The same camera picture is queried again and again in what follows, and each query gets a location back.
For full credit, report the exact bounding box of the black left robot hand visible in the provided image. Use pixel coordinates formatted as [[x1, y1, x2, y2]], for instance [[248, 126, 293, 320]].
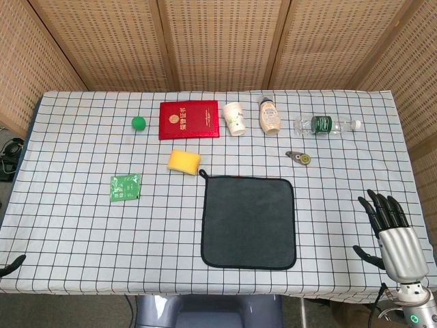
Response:
[[0, 254, 27, 278]]

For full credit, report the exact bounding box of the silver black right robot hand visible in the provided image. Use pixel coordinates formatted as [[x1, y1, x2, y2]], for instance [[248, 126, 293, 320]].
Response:
[[352, 189, 429, 284]]

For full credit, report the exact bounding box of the dark grey yellow cloth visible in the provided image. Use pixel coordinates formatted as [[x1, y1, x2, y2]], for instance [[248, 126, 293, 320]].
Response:
[[199, 169, 296, 271]]

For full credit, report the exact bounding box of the white checkered tablecloth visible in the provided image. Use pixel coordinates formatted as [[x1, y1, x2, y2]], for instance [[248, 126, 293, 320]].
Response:
[[0, 89, 437, 304]]

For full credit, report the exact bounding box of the black equipment on floor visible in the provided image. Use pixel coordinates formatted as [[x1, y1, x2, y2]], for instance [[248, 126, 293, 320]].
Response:
[[0, 136, 25, 182]]

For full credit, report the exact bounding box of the grey correction tape dispenser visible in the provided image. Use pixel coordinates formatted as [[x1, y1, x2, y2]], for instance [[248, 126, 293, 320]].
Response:
[[285, 150, 311, 166]]

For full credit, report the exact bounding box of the green sachet packet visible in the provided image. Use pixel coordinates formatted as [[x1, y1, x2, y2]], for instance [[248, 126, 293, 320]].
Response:
[[109, 173, 141, 203]]

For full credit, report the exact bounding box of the clear plastic water bottle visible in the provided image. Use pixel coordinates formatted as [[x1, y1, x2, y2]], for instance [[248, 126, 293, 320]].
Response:
[[294, 115, 363, 137]]

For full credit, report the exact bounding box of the beige sauce bottle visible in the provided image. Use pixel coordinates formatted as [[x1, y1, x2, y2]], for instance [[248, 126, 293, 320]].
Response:
[[258, 94, 283, 136]]

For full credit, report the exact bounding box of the yellow sponge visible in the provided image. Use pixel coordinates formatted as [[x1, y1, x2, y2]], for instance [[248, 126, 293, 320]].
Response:
[[167, 149, 201, 176]]

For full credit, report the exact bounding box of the grey-blue robot torso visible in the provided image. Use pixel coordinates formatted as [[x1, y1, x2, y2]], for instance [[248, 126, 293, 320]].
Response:
[[135, 294, 284, 328]]

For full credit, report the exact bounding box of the white paper cup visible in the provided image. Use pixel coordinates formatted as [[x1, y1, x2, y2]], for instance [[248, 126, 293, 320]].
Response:
[[223, 102, 247, 137]]

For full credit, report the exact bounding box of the red certificate booklet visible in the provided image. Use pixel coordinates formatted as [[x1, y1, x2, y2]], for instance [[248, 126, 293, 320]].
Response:
[[158, 100, 221, 141]]

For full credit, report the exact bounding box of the wooden bamboo folding screen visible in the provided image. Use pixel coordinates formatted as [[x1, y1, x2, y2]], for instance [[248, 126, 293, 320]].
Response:
[[0, 0, 437, 247]]

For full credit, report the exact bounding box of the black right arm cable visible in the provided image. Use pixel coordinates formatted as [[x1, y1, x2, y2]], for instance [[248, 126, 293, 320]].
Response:
[[370, 282, 407, 328]]

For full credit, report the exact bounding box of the black cable under table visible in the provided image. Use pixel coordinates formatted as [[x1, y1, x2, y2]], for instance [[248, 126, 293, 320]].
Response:
[[124, 295, 135, 328]]

